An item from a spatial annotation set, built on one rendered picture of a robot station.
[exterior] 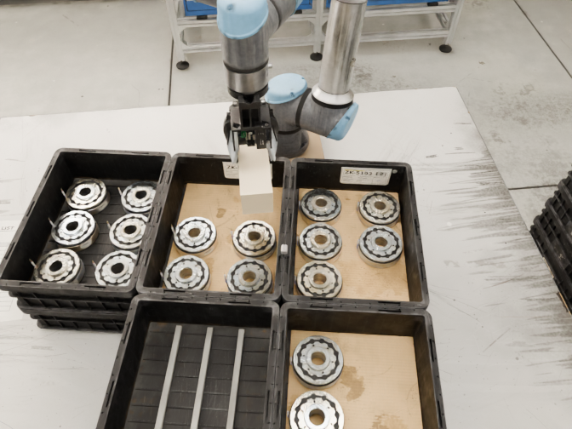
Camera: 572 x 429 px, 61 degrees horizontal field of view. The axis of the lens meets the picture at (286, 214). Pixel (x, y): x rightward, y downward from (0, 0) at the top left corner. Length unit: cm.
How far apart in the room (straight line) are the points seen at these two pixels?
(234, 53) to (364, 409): 70
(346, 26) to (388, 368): 78
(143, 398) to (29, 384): 34
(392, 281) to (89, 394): 73
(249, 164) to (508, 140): 207
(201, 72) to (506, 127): 178
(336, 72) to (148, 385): 85
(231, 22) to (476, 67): 265
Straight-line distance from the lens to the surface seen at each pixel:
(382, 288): 113
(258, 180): 93
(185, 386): 104
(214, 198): 127
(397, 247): 116
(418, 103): 179
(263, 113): 88
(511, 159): 276
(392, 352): 107
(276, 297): 99
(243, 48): 77
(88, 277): 122
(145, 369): 107
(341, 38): 124
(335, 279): 109
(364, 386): 103
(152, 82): 307
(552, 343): 135
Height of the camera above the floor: 180
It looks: 53 degrees down
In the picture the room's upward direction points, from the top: straight up
